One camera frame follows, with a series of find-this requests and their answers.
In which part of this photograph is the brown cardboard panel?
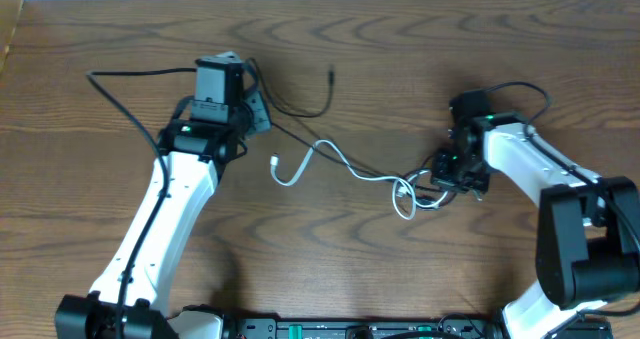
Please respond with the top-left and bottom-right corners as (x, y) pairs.
(0, 0), (23, 69)

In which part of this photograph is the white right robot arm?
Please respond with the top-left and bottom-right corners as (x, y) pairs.
(431, 89), (639, 338)

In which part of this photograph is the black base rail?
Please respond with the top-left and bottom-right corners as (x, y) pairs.
(222, 314), (614, 339)

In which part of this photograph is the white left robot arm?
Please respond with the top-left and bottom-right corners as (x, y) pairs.
(54, 52), (271, 338)

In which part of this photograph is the thin black USB cable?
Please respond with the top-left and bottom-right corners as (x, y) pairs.
(247, 57), (451, 208)

